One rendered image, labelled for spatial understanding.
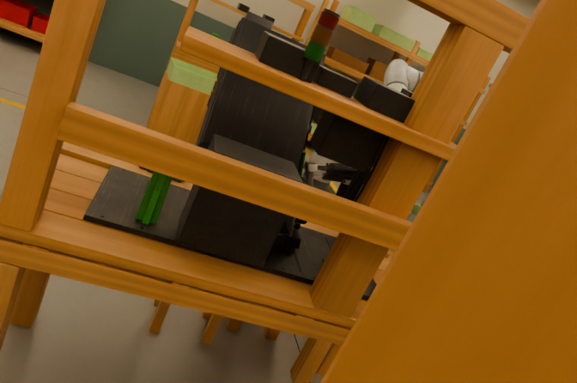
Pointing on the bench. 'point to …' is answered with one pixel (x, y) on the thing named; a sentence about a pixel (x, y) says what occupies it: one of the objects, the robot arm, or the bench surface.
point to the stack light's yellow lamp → (321, 36)
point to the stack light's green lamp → (314, 52)
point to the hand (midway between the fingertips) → (315, 170)
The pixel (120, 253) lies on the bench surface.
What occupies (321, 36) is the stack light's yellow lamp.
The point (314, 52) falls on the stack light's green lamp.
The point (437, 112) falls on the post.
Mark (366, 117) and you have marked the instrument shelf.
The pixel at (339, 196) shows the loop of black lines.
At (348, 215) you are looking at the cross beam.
